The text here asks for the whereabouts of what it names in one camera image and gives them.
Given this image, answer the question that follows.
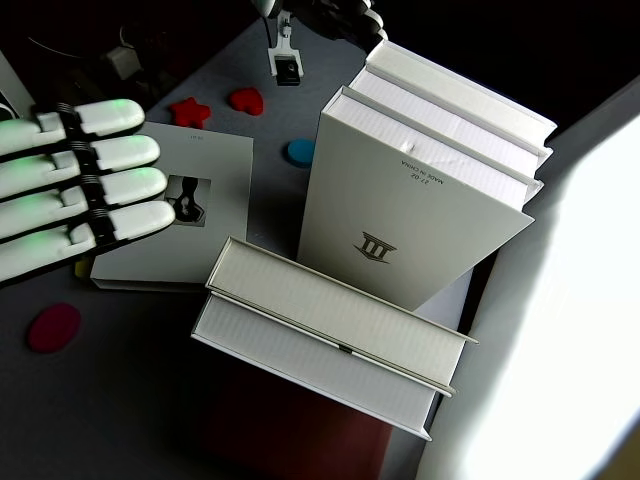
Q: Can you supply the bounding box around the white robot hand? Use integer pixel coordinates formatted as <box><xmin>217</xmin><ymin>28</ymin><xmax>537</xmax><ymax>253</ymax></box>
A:
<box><xmin>249</xmin><ymin>0</ymin><xmax>390</xmax><ymax>51</ymax></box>
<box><xmin>0</xmin><ymin>98</ymin><xmax>177</xmax><ymax>286</ymax></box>

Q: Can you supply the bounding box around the grey-white book with small photo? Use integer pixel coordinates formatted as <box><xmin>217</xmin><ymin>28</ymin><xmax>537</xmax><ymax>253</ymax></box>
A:
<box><xmin>89</xmin><ymin>121</ymin><xmax>255</xmax><ymax>294</ymax></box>

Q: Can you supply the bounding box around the red star block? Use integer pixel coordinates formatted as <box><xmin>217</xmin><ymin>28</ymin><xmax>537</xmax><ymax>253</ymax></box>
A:
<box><xmin>168</xmin><ymin>96</ymin><xmax>212</xmax><ymax>130</ymax></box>

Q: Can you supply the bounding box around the white power adapter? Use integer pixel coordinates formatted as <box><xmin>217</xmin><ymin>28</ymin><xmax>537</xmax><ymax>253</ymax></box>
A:
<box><xmin>102</xmin><ymin>43</ymin><xmax>140</xmax><ymax>79</ymax></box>

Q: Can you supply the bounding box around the plain white hardcover book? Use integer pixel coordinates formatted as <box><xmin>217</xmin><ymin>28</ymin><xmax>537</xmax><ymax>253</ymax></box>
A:
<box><xmin>349</xmin><ymin>38</ymin><xmax>559</xmax><ymax>176</ymax></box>

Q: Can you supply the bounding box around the red heart block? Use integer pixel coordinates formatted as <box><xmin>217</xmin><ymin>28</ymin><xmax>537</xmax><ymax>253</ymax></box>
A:
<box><xmin>228</xmin><ymin>86</ymin><xmax>265</xmax><ymax>116</ymax></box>

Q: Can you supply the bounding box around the blue round block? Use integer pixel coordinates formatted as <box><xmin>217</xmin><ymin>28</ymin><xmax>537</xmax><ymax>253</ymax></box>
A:
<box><xmin>286</xmin><ymin>138</ymin><xmax>317</xmax><ymax>168</ymax></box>

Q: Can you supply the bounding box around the magenta oval block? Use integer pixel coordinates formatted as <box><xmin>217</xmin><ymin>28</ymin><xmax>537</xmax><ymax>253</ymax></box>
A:
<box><xmin>26</xmin><ymin>301</ymin><xmax>82</xmax><ymax>355</ymax></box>

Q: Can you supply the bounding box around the white book, Made in China print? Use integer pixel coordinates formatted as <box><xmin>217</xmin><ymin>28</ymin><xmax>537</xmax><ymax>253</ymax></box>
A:
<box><xmin>297</xmin><ymin>84</ymin><xmax>545</xmax><ymax>312</ymax></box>

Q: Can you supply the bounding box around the grey table cloth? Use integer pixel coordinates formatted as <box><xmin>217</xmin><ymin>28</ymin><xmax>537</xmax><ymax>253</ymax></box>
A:
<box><xmin>0</xmin><ymin>19</ymin><xmax>441</xmax><ymax>480</ymax></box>

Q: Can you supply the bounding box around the cream-edged hardcover book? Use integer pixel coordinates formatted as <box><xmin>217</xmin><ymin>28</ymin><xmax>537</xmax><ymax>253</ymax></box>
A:
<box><xmin>204</xmin><ymin>236</ymin><xmax>480</xmax><ymax>399</ymax></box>

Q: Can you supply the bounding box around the white book with photo cover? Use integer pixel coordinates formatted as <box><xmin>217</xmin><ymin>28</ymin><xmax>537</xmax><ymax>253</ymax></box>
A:
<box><xmin>190</xmin><ymin>291</ymin><xmax>457</xmax><ymax>442</ymax></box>

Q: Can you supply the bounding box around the reddish brown box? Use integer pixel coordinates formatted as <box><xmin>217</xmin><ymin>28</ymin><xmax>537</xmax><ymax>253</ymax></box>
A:
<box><xmin>199</xmin><ymin>369</ymin><xmax>396</xmax><ymax>480</ymax></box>

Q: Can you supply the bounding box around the white book rack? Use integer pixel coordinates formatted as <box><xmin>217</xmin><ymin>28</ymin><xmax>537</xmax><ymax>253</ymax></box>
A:
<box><xmin>399</xmin><ymin>74</ymin><xmax>640</xmax><ymax>480</ymax></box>

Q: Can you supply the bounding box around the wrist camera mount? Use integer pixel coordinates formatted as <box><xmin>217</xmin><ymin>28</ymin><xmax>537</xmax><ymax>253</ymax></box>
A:
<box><xmin>266</xmin><ymin>9</ymin><xmax>306</xmax><ymax>88</ymax></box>

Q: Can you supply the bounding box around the white post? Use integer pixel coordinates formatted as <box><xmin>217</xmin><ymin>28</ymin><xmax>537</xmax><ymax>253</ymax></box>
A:
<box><xmin>0</xmin><ymin>49</ymin><xmax>37</xmax><ymax>121</ymax></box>

